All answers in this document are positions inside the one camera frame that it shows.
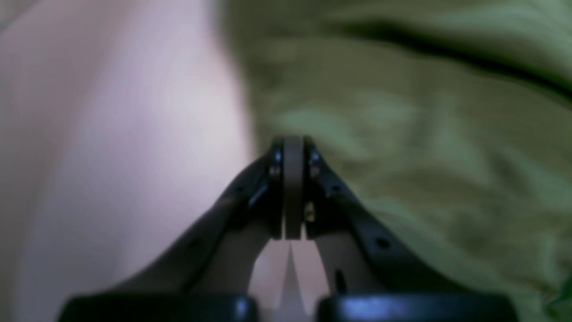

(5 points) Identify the green t-shirt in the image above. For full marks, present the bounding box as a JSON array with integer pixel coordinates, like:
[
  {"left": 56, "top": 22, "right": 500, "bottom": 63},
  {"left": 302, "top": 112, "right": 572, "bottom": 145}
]
[{"left": 220, "top": 0, "right": 572, "bottom": 322}]

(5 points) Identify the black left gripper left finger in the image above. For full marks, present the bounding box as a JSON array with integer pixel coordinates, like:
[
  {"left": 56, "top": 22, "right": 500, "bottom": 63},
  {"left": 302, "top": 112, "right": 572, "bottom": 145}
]
[{"left": 59, "top": 137, "right": 286, "bottom": 322}]

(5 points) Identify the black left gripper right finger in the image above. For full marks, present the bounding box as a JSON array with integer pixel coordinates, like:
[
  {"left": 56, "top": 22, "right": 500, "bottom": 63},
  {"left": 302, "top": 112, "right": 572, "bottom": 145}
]
[{"left": 292, "top": 136, "right": 518, "bottom": 322}]

